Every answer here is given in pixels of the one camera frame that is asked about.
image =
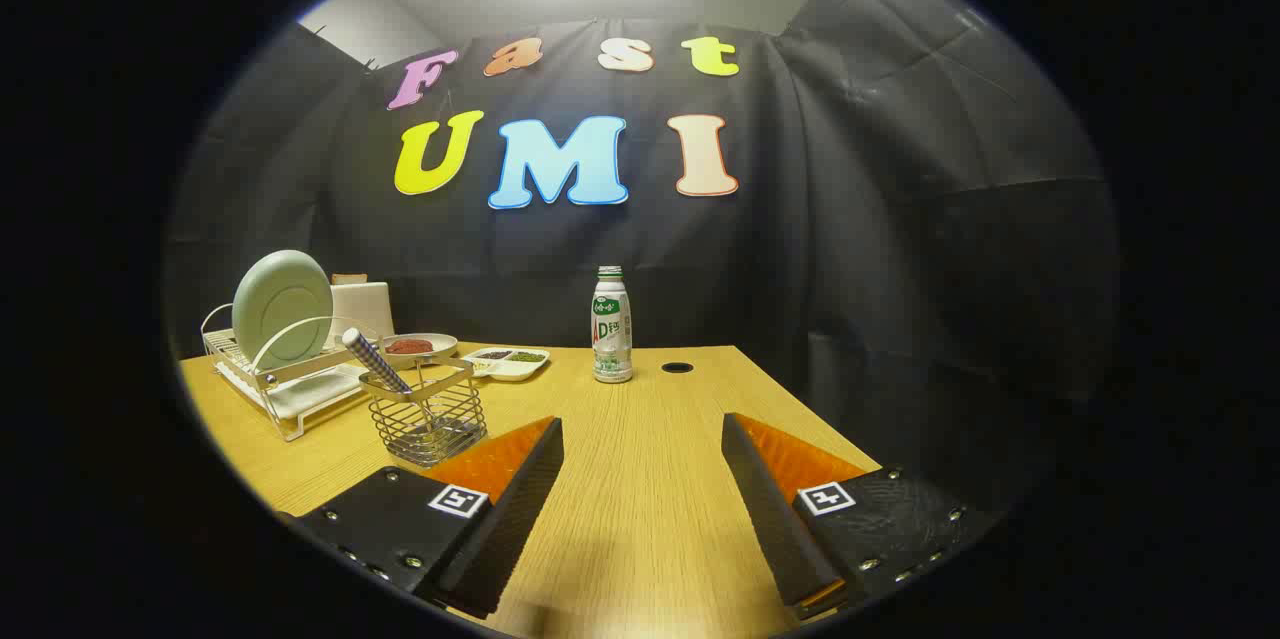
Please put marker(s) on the white divided snack tray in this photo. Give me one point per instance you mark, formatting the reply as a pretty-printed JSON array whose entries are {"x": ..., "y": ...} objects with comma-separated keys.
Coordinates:
[{"x": 505, "y": 370}]

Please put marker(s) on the toast slice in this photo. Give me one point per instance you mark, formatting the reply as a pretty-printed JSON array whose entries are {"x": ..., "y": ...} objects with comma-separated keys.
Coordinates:
[{"x": 348, "y": 278}]

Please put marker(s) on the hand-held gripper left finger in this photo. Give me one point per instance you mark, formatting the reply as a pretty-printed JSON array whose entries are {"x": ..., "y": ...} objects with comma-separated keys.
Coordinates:
[{"x": 510, "y": 529}]

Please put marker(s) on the white bottle with green label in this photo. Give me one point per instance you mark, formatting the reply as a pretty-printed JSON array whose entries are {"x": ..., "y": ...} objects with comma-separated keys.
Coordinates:
[{"x": 612, "y": 329}]

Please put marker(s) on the brown meat patty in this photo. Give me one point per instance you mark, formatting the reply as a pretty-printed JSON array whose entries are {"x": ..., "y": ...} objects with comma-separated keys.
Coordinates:
[{"x": 410, "y": 347}]

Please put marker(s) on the beige plate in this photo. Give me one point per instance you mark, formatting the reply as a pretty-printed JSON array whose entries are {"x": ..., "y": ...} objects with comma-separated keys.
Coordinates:
[{"x": 444, "y": 349}]

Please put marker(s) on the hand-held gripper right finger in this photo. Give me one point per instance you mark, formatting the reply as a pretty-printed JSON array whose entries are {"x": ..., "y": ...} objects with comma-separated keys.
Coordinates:
[{"x": 775, "y": 519}]

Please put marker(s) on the pale green plate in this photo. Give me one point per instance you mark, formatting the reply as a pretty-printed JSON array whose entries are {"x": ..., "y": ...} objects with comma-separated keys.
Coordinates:
[{"x": 280, "y": 304}]

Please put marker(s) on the white toaster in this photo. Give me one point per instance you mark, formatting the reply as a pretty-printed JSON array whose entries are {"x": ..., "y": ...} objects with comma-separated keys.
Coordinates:
[{"x": 365, "y": 309}]

